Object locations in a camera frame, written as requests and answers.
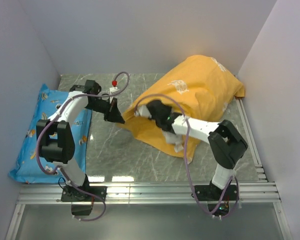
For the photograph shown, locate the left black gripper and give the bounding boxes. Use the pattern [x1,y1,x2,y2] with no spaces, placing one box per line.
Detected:
[85,96,125,125]

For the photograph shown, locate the white pillow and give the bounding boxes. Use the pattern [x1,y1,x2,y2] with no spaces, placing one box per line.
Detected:
[160,128,184,153]

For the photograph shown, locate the orange pillowcase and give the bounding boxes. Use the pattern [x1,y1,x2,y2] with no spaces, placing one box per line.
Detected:
[118,55,245,158]

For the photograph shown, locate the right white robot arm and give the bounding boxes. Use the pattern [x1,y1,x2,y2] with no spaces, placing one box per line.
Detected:
[137,99,248,200]

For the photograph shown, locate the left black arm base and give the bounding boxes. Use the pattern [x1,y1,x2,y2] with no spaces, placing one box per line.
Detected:
[60,185,107,217]

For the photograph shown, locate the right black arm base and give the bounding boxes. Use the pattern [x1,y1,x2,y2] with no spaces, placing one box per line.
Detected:
[194,184,240,219]

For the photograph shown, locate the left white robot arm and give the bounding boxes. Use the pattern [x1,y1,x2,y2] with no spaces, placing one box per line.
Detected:
[35,79,125,201]

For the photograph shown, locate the blue cartoon pillow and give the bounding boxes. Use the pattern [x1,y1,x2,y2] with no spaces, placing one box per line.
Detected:
[8,84,92,184]

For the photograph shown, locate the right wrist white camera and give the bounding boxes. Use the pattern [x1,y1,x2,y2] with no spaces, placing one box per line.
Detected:
[134,105,152,119]

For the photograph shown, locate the wrist white camera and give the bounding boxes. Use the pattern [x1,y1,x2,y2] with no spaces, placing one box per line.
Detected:
[134,105,152,119]
[109,80,120,97]

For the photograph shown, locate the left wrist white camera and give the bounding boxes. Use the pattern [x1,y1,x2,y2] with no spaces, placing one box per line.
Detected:
[109,80,120,97]

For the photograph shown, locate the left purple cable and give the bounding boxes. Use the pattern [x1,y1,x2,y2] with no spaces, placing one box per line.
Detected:
[35,71,130,222]

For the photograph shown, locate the purple cable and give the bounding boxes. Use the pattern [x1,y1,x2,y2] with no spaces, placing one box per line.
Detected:
[35,71,130,222]
[134,93,241,219]

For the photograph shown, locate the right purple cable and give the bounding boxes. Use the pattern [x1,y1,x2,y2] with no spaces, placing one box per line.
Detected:
[134,93,241,219]

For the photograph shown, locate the aluminium mounting rail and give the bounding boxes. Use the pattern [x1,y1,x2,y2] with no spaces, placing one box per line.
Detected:
[16,182,281,205]

